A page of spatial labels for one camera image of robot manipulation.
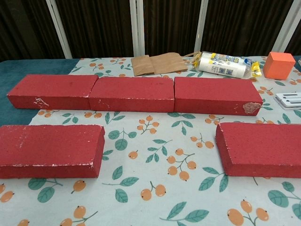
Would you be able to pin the small yellow packet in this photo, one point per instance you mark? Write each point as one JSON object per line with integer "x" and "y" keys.
{"x": 255, "y": 68}

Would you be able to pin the white plastic bag roll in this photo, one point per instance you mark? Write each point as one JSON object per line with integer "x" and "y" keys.
{"x": 221, "y": 66}

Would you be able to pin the brown paper bag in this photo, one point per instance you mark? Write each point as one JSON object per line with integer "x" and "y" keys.
{"x": 160, "y": 64}

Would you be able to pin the red foam brick white scuffs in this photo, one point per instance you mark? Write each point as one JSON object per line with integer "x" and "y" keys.
{"x": 47, "y": 146}

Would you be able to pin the white folding stand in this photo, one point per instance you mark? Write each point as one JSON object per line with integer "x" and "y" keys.
{"x": 289, "y": 101}

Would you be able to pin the floral tablecloth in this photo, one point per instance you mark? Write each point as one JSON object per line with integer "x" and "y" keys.
{"x": 150, "y": 200}

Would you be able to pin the dark folding screen white frames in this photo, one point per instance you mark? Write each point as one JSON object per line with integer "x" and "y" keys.
{"x": 101, "y": 28}

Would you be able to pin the red foam brick chipped corner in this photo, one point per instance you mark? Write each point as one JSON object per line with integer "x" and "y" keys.
{"x": 211, "y": 94}

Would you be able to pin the orange cube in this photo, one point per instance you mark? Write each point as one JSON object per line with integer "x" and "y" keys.
{"x": 277, "y": 67}

